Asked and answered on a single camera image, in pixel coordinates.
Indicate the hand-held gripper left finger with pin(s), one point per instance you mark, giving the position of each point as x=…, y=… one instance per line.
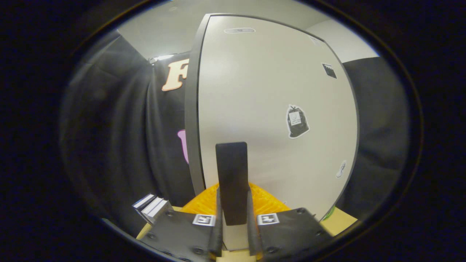
x=219, y=236

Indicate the dark cover book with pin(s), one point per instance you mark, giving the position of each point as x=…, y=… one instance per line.
x=143, y=201
x=152, y=204

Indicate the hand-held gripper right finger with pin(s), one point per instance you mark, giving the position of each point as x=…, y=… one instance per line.
x=253, y=236

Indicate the grey cover picture book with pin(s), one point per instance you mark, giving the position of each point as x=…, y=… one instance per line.
x=160, y=210

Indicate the red and green object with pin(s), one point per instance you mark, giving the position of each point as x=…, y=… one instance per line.
x=328, y=213

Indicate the white shoe cabinet door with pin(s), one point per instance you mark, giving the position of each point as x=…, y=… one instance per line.
x=262, y=91

